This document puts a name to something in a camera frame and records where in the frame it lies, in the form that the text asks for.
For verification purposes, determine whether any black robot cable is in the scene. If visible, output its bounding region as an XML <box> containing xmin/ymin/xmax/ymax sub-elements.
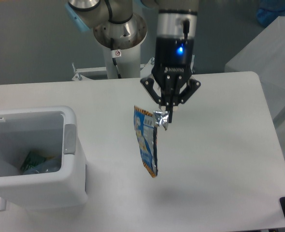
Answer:
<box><xmin>110</xmin><ymin>38</ymin><xmax>122</xmax><ymax>79</ymax></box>

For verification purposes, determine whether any clear crushed plastic bottle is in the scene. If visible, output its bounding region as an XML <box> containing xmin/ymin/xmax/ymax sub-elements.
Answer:
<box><xmin>23</xmin><ymin>157</ymin><xmax>62</xmax><ymax>175</ymax></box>

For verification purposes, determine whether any blue cloth item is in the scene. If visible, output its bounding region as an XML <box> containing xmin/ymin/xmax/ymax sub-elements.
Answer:
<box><xmin>256</xmin><ymin>0</ymin><xmax>285</xmax><ymax>27</ymax></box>

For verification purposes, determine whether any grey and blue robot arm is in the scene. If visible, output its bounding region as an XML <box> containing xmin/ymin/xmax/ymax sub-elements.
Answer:
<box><xmin>65</xmin><ymin>0</ymin><xmax>200</xmax><ymax>120</ymax></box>

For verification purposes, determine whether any blue foil snack wrapper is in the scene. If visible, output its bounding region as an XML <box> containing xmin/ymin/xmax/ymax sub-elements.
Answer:
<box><xmin>133</xmin><ymin>106</ymin><xmax>169</xmax><ymax>178</ymax></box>

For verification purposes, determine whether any white plastic trash can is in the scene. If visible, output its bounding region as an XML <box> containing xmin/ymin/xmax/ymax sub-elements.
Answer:
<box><xmin>0</xmin><ymin>106</ymin><xmax>87</xmax><ymax>210</ymax></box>

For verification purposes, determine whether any white pedestal base frame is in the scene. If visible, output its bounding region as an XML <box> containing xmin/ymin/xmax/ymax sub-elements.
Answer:
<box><xmin>71</xmin><ymin>54</ymin><xmax>196</xmax><ymax>82</ymax></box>

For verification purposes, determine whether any green packet in bin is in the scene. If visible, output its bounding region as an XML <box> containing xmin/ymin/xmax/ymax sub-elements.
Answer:
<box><xmin>20</xmin><ymin>151</ymin><xmax>46</xmax><ymax>172</ymax></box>

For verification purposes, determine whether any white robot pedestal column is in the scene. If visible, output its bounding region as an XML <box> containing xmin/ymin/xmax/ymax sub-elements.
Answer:
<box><xmin>102</xmin><ymin>45</ymin><xmax>141</xmax><ymax>79</ymax></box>

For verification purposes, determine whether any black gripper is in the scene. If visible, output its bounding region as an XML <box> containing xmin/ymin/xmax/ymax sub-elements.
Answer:
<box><xmin>140</xmin><ymin>37</ymin><xmax>201</xmax><ymax>123</ymax></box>

